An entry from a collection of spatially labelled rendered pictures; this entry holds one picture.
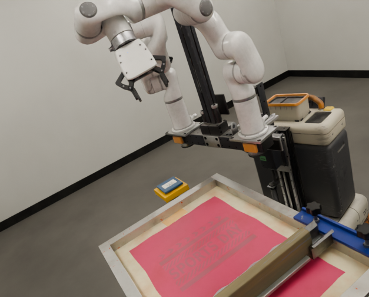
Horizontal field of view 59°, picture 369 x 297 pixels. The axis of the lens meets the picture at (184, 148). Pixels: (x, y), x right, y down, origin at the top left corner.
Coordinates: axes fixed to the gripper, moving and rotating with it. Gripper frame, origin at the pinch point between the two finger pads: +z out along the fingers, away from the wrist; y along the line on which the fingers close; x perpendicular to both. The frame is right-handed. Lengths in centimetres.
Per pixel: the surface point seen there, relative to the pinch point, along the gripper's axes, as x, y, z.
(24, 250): 254, -180, 22
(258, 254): 4, 3, 59
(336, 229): -5, 26, 61
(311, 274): -9, 12, 66
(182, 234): 26, -15, 46
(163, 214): 38, -18, 38
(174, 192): 55, -11, 34
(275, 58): 433, 238, -46
